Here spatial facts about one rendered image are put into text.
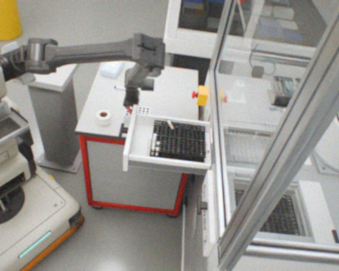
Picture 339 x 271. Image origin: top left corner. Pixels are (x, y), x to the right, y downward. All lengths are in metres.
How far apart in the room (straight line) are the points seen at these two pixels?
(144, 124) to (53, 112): 0.74
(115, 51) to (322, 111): 0.61
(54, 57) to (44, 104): 0.97
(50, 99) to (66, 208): 0.63
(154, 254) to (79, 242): 0.46
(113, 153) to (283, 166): 1.14
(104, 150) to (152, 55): 0.79
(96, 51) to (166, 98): 0.82
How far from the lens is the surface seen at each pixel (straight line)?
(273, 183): 0.63
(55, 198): 1.89
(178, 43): 1.96
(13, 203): 1.94
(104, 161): 1.68
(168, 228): 2.09
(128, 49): 0.91
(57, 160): 2.36
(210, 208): 1.10
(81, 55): 0.99
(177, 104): 1.68
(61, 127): 2.08
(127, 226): 2.08
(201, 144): 1.31
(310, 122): 0.53
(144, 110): 1.57
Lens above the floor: 1.84
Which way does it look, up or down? 46 degrees down
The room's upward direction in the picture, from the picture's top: 10 degrees clockwise
